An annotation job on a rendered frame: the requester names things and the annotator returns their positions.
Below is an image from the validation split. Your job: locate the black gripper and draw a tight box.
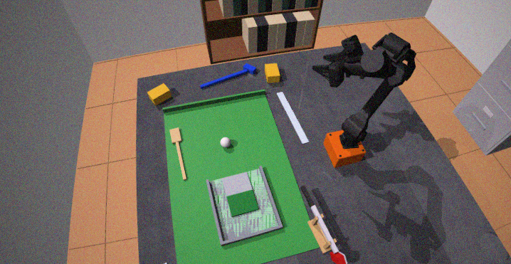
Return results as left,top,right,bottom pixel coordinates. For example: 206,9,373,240
312,50,368,88

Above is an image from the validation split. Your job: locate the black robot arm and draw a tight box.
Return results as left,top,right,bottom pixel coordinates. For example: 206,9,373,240
339,33,416,149

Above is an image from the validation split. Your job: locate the green flat surface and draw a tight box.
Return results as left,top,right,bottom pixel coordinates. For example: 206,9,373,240
164,95,320,264

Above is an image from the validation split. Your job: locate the yellow block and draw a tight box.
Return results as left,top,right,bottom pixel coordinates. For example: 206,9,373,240
265,63,280,83
147,83,171,106

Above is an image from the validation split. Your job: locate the white ball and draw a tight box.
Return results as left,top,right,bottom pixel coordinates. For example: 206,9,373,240
220,137,231,148

